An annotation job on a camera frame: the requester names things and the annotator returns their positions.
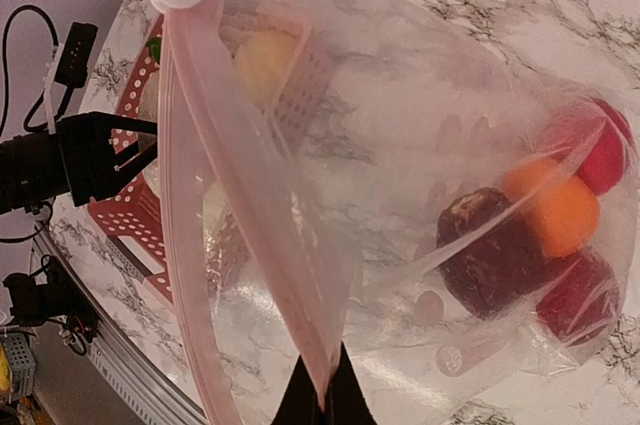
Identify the red toy apple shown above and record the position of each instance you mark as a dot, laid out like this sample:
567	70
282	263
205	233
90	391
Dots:
583	300
607	162

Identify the clear pink zip top bag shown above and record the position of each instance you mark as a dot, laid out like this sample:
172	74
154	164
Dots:
342	232

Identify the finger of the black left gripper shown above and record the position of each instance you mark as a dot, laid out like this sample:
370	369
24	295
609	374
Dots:
129	162
112	122

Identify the orange toy orange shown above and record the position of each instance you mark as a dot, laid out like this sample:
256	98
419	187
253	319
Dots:
561	209

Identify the yellow toy lemon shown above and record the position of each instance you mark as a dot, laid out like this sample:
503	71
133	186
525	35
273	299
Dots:
261	62

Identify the dark maroon toy fruit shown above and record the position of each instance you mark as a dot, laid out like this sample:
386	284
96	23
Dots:
498	268

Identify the grey crate with yellow item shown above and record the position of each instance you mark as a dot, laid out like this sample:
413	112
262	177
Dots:
21	363

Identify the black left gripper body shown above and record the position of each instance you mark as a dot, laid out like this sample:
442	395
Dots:
39	166

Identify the aluminium front rail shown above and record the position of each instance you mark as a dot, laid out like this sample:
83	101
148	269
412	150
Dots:
149	394

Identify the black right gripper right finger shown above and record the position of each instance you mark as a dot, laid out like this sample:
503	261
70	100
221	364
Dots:
345	403

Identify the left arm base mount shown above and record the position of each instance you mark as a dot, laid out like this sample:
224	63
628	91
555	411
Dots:
50	296

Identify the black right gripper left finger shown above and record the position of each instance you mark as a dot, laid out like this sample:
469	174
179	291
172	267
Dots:
299	405

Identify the green toy leaf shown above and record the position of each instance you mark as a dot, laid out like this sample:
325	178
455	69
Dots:
154	46

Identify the pink perforated plastic basket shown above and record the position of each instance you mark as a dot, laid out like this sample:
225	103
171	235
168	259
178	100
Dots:
132	219

